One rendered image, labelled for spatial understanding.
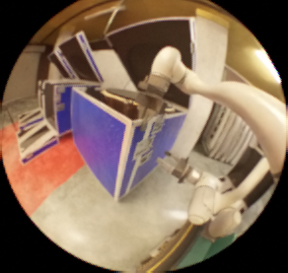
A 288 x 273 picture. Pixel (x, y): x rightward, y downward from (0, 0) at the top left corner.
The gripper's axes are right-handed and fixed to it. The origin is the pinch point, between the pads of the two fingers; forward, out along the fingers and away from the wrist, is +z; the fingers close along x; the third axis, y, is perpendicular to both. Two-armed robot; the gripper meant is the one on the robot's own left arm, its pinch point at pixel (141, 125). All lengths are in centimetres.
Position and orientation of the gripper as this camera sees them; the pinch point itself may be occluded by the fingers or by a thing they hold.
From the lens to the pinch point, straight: 42.4
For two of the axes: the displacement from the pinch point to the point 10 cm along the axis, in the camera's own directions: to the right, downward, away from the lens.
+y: 5.3, -0.4, 8.4
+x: -7.6, -4.5, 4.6
